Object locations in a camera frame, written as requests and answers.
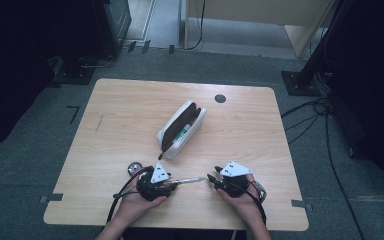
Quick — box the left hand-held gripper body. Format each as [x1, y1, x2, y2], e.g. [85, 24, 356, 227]
[135, 161, 178, 203]

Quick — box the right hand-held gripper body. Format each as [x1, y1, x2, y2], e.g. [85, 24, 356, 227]
[214, 161, 253, 198]

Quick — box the silver pen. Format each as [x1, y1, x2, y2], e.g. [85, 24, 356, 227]
[168, 176, 209, 187]

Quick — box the round silver metal object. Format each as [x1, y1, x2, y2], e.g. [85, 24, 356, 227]
[127, 161, 145, 177]

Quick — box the green and white glue stick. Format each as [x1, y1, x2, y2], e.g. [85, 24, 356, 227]
[174, 123, 192, 143]

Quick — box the white pencil case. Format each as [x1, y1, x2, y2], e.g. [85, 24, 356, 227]
[155, 99, 208, 160]

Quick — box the person's right hand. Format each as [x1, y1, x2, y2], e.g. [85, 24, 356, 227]
[215, 173, 265, 219]

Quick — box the person's left hand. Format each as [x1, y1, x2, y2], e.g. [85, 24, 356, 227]
[117, 188, 168, 222]

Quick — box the grey tape strip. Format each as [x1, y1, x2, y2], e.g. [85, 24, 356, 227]
[290, 198, 315, 212]
[38, 192, 65, 204]

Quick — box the black angled floor tape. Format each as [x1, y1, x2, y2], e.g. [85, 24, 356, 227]
[66, 104, 81, 125]

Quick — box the black metal stand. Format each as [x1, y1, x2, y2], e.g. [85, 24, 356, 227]
[280, 0, 348, 98]

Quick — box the black metal stand base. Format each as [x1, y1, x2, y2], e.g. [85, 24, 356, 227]
[50, 54, 97, 86]

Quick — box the black cabinet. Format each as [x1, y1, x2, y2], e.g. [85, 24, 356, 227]
[91, 0, 133, 60]

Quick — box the light wooden furniture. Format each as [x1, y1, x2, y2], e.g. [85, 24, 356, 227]
[183, 0, 336, 60]

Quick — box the dark curtain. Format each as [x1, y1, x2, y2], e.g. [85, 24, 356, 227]
[0, 0, 96, 158]
[324, 0, 384, 204]

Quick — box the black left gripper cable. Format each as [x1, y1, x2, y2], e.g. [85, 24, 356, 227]
[106, 165, 155, 225]

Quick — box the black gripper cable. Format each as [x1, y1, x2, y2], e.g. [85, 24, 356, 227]
[106, 165, 155, 225]
[244, 180, 268, 225]

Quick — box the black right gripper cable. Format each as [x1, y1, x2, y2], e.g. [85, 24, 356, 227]
[244, 180, 268, 225]

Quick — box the long black floor cable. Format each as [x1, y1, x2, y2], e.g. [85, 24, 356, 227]
[324, 105, 368, 240]

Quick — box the hanging black cable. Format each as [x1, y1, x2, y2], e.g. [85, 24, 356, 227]
[185, 0, 206, 52]

